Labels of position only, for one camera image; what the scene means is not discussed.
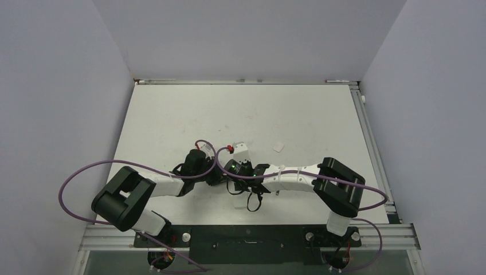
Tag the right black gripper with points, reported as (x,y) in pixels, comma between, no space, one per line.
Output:
(238,184)

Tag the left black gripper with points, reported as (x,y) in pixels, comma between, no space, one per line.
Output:
(217,177)

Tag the white red remote control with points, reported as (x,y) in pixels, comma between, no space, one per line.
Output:
(240,201)

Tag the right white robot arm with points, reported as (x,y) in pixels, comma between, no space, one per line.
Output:
(343,200)

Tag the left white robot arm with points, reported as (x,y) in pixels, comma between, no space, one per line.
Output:
(123,200)

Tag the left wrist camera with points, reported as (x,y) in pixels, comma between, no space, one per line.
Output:
(206,148)

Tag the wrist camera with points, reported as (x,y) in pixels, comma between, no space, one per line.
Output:
(239,152)
(206,148)

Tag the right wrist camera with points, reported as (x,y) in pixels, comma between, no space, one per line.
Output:
(239,152)

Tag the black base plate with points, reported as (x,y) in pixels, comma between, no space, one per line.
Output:
(204,253)

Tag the aluminium rail back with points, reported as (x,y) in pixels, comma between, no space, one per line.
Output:
(243,81)

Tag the aluminium rail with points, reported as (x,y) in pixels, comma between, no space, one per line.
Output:
(108,238)
(372,147)
(243,81)

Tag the aluminium rail right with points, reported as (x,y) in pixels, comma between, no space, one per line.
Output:
(372,147)

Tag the aluminium rail front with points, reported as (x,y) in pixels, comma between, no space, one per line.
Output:
(108,238)

